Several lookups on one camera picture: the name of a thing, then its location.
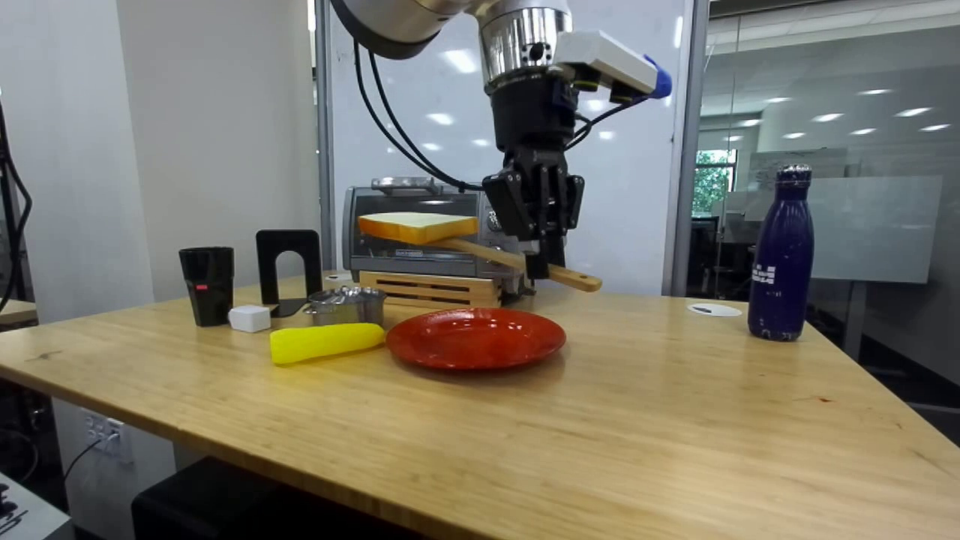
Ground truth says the silver toaster oven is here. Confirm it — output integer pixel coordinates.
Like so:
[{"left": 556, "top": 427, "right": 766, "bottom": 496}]
[{"left": 342, "top": 177, "right": 527, "bottom": 281}]

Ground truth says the black cup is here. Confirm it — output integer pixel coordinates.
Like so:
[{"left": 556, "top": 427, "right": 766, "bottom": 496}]
[{"left": 178, "top": 247, "right": 236, "bottom": 328}]

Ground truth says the dark blue bottle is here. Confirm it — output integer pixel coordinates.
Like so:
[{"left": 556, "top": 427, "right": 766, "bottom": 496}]
[{"left": 747, "top": 163, "right": 816, "bottom": 343}]

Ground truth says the black cable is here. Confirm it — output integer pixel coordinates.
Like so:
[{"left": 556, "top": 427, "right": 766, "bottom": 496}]
[{"left": 63, "top": 429, "right": 121, "bottom": 482}]

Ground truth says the white cube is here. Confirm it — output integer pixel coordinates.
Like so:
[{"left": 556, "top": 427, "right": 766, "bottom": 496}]
[{"left": 227, "top": 304, "right": 272, "bottom": 334}]

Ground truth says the wooden slatted stand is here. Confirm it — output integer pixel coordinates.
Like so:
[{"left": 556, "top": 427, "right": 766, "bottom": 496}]
[{"left": 358, "top": 270, "right": 504, "bottom": 309}]

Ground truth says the whiteboard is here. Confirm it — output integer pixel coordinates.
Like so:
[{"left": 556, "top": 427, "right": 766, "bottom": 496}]
[{"left": 806, "top": 175, "right": 944, "bottom": 285}]

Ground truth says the wall socket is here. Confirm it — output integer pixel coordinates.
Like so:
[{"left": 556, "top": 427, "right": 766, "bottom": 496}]
[{"left": 82, "top": 410, "right": 135, "bottom": 463}]

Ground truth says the window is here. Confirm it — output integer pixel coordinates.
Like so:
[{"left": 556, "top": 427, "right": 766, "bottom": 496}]
[{"left": 693, "top": 148, "right": 739, "bottom": 219}]

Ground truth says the toaster oven door handle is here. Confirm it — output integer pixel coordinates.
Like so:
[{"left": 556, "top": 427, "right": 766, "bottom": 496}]
[{"left": 370, "top": 177, "right": 445, "bottom": 197}]

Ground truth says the slice of bread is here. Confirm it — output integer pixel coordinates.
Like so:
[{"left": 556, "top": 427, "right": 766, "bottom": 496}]
[{"left": 358, "top": 211, "right": 479, "bottom": 246}]

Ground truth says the wooden spatula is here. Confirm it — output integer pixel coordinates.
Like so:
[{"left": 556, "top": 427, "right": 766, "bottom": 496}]
[{"left": 431, "top": 236, "right": 604, "bottom": 294}]

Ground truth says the small metal pot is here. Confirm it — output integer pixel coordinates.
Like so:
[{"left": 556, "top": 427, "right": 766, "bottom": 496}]
[{"left": 303, "top": 285, "right": 389, "bottom": 328}]

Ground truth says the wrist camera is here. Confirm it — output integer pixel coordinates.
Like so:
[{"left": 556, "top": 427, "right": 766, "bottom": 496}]
[{"left": 553, "top": 30, "right": 674, "bottom": 104}]

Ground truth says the black metal bookend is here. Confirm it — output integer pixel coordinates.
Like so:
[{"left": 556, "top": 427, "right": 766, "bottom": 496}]
[{"left": 255, "top": 229, "right": 324, "bottom": 319}]

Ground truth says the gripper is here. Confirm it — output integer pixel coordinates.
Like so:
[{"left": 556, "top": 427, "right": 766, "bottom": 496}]
[{"left": 482, "top": 76, "right": 587, "bottom": 281}]

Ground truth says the red plate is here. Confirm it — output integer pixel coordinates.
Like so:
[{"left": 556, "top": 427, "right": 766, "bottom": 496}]
[{"left": 385, "top": 307, "right": 568, "bottom": 372}]

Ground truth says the yellow toy corn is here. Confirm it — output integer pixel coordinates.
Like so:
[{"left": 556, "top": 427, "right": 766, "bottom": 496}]
[{"left": 269, "top": 322, "right": 387, "bottom": 368}]

